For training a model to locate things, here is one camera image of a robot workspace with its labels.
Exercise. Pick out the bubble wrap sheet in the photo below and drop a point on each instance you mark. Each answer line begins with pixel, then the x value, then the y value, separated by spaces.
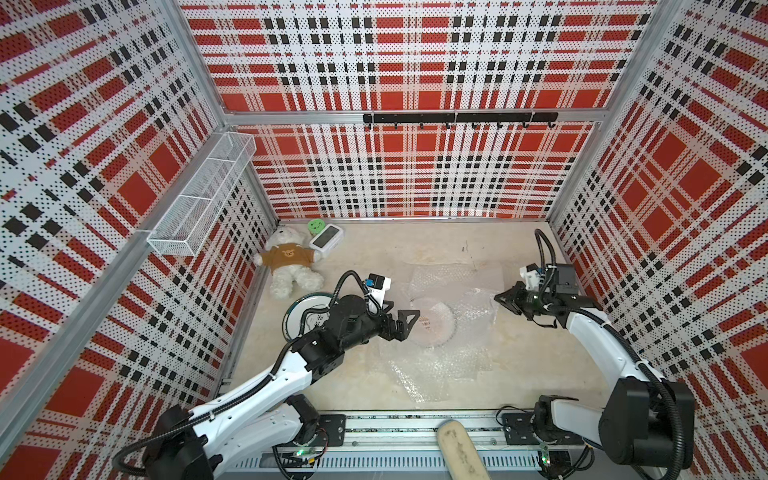
pixel 428 375
pixel 468 292

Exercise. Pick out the white embossed plate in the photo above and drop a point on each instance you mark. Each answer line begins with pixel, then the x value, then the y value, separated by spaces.
pixel 305 314

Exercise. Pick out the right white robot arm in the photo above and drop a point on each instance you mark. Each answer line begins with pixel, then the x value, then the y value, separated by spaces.
pixel 648 420

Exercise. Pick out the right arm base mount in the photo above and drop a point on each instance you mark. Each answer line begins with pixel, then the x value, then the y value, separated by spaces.
pixel 561 454

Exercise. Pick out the beige teddy bear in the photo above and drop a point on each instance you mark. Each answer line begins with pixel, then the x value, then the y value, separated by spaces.
pixel 290 262

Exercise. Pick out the pink plate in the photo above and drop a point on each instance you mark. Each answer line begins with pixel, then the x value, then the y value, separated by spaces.
pixel 436 324

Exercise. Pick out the white green small device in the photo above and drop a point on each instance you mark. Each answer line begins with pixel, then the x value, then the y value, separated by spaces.
pixel 328 239

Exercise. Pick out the wooden brush handle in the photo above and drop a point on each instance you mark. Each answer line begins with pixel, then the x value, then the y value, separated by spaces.
pixel 460 455

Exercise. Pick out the black hook rail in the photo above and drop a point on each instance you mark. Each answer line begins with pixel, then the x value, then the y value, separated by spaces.
pixel 523 118

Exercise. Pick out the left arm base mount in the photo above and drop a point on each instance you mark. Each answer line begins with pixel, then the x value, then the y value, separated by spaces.
pixel 301 456

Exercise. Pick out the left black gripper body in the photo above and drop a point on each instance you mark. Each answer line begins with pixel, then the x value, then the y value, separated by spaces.
pixel 370 327

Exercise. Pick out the clear wall shelf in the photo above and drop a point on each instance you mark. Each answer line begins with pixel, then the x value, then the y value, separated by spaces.
pixel 216 171

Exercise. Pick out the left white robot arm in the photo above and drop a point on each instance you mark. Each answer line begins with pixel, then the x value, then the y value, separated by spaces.
pixel 270 410

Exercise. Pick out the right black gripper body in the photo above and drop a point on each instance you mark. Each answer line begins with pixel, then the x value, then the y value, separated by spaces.
pixel 526 303

